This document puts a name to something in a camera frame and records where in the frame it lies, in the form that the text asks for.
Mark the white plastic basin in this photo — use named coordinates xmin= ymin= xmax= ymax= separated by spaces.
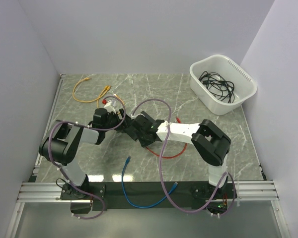
xmin=189 ymin=55 xmax=257 ymax=116

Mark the aluminium rail frame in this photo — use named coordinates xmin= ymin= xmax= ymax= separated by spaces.
xmin=4 ymin=73 xmax=65 ymax=238

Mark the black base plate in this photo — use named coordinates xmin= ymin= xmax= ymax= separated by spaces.
xmin=60 ymin=181 xmax=237 ymax=215

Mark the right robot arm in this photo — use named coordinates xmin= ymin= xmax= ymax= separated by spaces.
xmin=123 ymin=112 xmax=231 ymax=198

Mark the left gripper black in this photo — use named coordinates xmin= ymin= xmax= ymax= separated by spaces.
xmin=103 ymin=109 xmax=132 ymax=131

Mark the black cable bundle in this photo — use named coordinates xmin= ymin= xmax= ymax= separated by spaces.
xmin=198 ymin=70 xmax=236 ymax=104

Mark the blue ethernet cable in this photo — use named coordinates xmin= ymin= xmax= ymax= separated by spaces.
xmin=121 ymin=156 xmax=179 ymax=208

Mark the red ethernet cable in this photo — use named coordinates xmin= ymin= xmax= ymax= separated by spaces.
xmin=146 ymin=117 xmax=188 ymax=159

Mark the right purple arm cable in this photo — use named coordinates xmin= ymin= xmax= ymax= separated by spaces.
xmin=132 ymin=99 xmax=236 ymax=214

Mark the orange ethernet cable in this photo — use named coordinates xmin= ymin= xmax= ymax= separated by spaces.
xmin=97 ymin=85 xmax=126 ymax=117
xmin=72 ymin=77 xmax=112 ymax=103

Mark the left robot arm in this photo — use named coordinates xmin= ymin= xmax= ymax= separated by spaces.
xmin=39 ymin=108 xmax=131 ymax=199

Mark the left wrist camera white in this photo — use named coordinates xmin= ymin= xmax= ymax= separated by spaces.
xmin=102 ymin=98 xmax=118 ymax=113

